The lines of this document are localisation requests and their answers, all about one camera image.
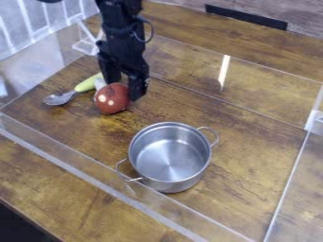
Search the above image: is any black bar on table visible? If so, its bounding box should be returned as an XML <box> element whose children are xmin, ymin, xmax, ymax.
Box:
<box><xmin>205</xmin><ymin>4</ymin><xmax>289</xmax><ymax>30</ymax></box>

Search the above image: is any clear acrylic right bracket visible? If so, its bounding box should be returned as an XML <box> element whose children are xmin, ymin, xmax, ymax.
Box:
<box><xmin>305</xmin><ymin>86</ymin><xmax>323</xmax><ymax>136</ymax></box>

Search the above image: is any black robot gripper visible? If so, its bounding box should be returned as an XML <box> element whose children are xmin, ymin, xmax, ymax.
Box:
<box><xmin>95</xmin><ymin>0</ymin><xmax>150</xmax><ymax>102</ymax></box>

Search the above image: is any green handled metal spoon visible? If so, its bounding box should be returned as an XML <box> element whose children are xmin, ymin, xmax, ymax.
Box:
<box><xmin>43</xmin><ymin>73</ymin><xmax>103</xmax><ymax>106</ymax></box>

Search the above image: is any clear acrylic front barrier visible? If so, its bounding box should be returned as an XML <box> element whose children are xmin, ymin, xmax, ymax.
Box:
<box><xmin>0</xmin><ymin>112</ymin><xmax>254</xmax><ymax>242</ymax></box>

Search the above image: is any silver metal pot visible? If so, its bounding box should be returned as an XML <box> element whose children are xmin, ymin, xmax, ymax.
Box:
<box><xmin>116</xmin><ymin>122</ymin><xmax>219</xmax><ymax>194</ymax></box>

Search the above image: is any clear acrylic triangular bracket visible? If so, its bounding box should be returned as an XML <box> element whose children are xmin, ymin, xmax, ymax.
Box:
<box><xmin>72</xmin><ymin>21</ymin><xmax>104</xmax><ymax>56</ymax></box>

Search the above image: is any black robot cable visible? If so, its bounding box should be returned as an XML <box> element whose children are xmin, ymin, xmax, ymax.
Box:
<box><xmin>131</xmin><ymin>17</ymin><xmax>155</xmax><ymax>44</ymax></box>

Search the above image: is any red spotted toy mushroom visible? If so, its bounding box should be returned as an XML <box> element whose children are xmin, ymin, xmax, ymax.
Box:
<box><xmin>95</xmin><ymin>82</ymin><xmax>130</xmax><ymax>114</ymax></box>

